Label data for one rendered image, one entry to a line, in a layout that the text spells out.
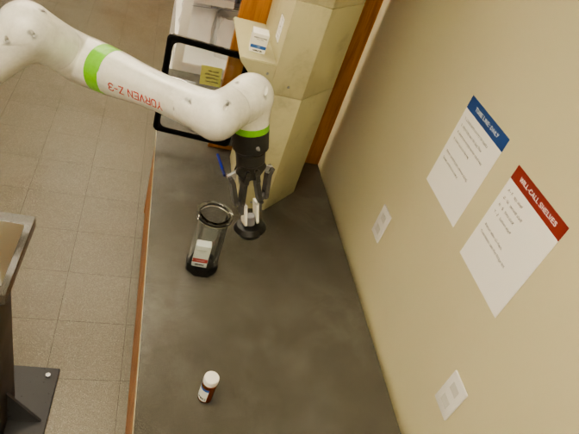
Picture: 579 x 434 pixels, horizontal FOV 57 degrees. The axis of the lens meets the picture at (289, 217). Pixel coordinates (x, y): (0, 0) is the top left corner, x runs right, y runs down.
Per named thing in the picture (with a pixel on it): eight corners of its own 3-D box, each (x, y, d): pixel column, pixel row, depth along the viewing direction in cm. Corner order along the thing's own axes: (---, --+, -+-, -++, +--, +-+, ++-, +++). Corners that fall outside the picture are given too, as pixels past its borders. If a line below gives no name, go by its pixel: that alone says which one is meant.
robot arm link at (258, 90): (283, 72, 126) (245, 61, 130) (252, 90, 117) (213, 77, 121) (281, 126, 134) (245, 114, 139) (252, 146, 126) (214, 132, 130)
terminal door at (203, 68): (228, 147, 217) (252, 56, 193) (152, 129, 211) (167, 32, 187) (228, 146, 218) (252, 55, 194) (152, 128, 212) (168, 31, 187)
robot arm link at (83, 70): (34, 63, 131) (53, 17, 130) (71, 82, 142) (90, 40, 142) (85, 87, 124) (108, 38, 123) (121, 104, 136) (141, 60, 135)
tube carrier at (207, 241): (217, 253, 175) (233, 203, 162) (219, 277, 167) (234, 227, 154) (184, 249, 172) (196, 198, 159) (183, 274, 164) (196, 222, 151)
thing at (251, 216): (258, 220, 158) (258, 201, 154) (270, 238, 152) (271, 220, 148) (228, 227, 155) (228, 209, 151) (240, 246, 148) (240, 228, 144)
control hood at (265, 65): (258, 50, 193) (265, 23, 187) (268, 94, 169) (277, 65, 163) (227, 43, 190) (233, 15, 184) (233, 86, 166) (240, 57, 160)
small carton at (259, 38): (264, 48, 170) (269, 30, 166) (264, 54, 166) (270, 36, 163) (248, 44, 169) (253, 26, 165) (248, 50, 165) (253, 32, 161)
